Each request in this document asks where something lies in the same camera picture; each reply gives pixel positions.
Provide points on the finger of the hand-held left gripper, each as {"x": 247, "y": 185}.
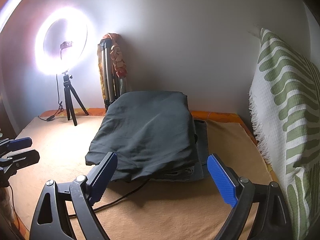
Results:
{"x": 21, "y": 142}
{"x": 25, "y": 157}

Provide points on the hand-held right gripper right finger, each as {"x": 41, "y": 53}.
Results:
{"x": 222, "y": 180}

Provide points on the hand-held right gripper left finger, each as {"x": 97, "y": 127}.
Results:
{"x": 103, "y": 177}

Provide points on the black pants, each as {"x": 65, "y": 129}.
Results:
{"x": 150, "y": 130}

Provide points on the folded blue jeans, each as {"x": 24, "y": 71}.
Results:
{"x": 201, "y": 140}

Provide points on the small black tripod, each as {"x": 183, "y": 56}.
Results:
{"x": 68, "y": 97}

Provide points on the beige blanket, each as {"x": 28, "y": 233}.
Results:
{"x": 162, "y": 210}

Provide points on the folded silver tripod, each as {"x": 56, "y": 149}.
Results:
{"x": 107, "y": 75}

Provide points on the green white patterned pillow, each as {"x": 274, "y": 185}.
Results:
{"x": 282, "y": 92}

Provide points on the black phone clamp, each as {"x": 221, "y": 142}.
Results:
{"x": 66, "y": 45}

